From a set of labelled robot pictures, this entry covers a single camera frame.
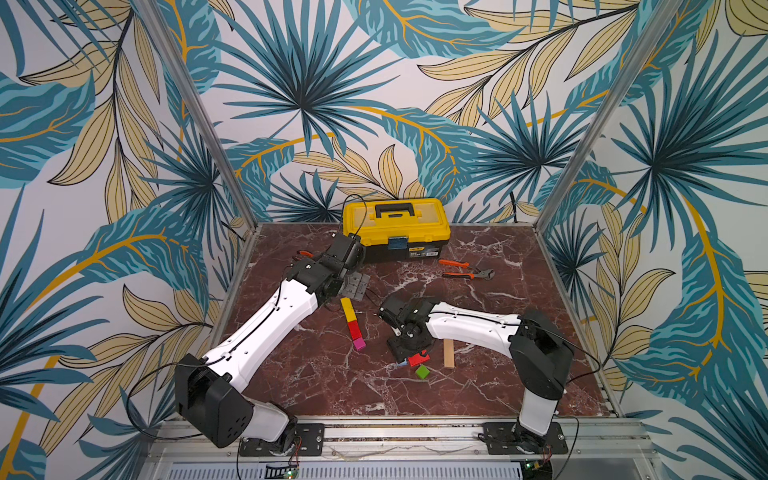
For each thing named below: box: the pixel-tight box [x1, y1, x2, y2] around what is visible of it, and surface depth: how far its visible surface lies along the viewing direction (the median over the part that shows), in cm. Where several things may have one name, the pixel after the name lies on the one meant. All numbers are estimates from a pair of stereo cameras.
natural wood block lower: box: [443, 339, 455, 368], surface depth 88 cm
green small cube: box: [415, 364, 430, 380], surface depth 85 cm
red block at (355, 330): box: [348, 320, 363, 340], surface depth 92 cm
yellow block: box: [340, 297, 357, 323], surface depth 97 cm
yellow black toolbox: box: [342, 198, 451, 263], surface depth 100 cm
